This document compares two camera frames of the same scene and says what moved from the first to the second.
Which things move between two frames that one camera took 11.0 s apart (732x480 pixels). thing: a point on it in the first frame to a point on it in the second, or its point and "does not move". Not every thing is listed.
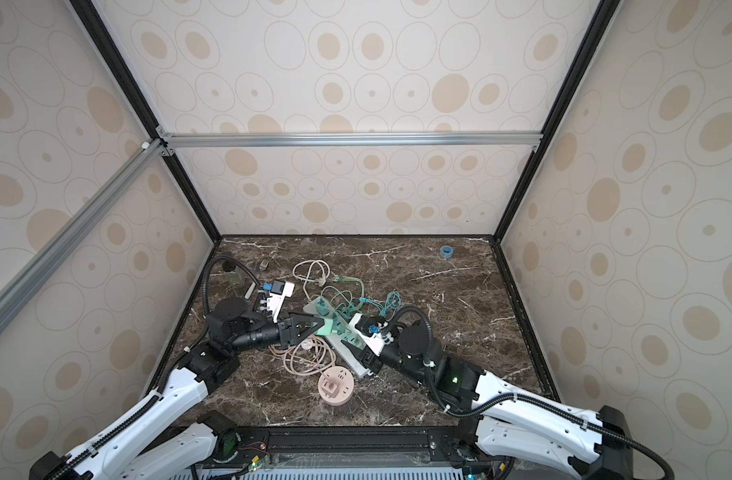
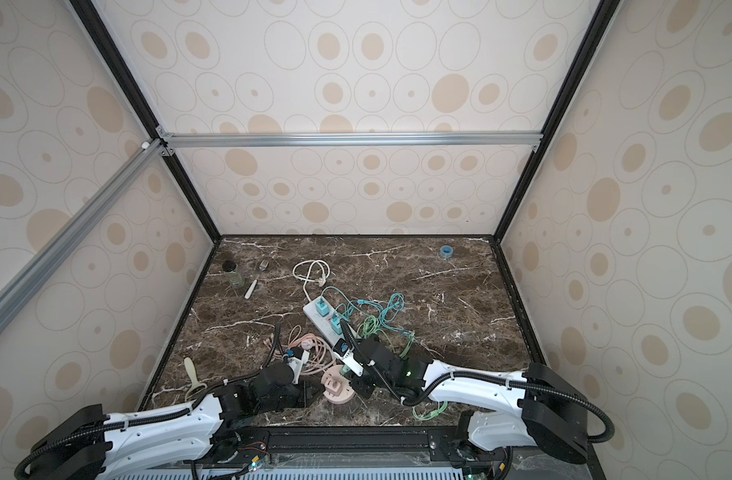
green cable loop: (342, 277) to (433, 414)
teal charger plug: (322, 307) does not move
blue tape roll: (446, 251) does not move
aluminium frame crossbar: (167, 141) does not move
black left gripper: (291, 336) to (304, 389)
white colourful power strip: (330, 326) does not move
